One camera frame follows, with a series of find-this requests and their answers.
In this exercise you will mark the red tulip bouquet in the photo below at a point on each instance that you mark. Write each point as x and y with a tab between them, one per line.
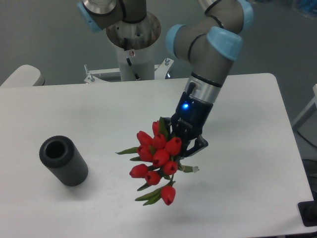
160	159

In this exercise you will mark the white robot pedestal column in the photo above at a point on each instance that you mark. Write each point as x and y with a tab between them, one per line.
136	41

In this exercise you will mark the white furniture at right edge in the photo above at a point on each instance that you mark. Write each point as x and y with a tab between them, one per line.
304	115

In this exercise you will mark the black device at table edge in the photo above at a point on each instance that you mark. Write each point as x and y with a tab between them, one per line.
308	213

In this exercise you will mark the white metal base frame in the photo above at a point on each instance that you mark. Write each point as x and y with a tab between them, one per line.
129	71

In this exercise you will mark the dark grey ribbed vase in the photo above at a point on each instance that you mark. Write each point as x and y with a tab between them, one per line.
61	157

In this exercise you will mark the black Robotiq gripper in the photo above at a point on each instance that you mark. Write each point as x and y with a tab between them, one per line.
187	123

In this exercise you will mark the beige chair backrest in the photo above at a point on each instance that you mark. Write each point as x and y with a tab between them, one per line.
25	76

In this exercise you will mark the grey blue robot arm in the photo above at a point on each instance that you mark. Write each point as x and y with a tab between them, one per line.
211	47

